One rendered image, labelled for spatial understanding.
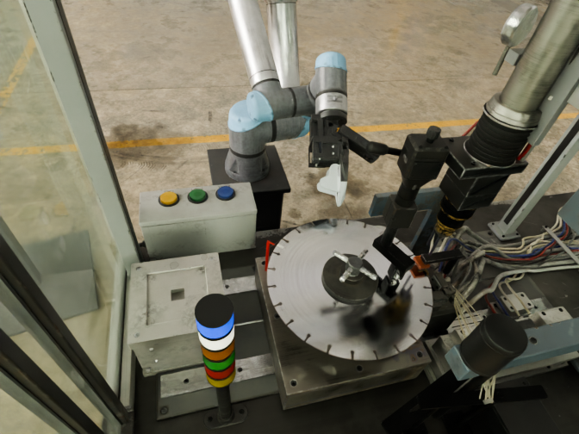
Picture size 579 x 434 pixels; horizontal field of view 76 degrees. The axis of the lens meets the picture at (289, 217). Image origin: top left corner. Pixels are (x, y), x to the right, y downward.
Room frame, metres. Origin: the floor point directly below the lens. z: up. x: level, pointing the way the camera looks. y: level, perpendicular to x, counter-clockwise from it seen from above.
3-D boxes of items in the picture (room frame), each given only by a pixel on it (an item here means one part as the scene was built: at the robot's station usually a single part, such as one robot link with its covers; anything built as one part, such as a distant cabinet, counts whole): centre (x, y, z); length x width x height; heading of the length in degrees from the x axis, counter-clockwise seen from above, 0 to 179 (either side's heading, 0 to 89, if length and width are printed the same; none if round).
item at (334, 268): (0.44, -0.13, 0.96); 0.11 x 0.11 x 0.03
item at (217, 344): (0.22, 0.07, 1.11); 0.05 x 0.04 x 0.03; 19
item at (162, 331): (0.38, 0.20, 0.82); 0.18 x 0.18 x 0.15; 19
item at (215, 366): (0.22, 0.07, 1.05); 0.05 x 0.04 x 0.03; 19
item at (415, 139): (0.49, -0.19, 1.17); 0.06 x 0.05 x 0.20; 100
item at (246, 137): (0.99, 0.16, 0.91); 0.13 x 0.12 x 0.14; 119
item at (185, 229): (0.65, 0.23, 0.82); 0.28 x 0.11 x 0.15; 109
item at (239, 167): (0.99, 0.17, 0.80); 0.15 x 0.15 x 0.10
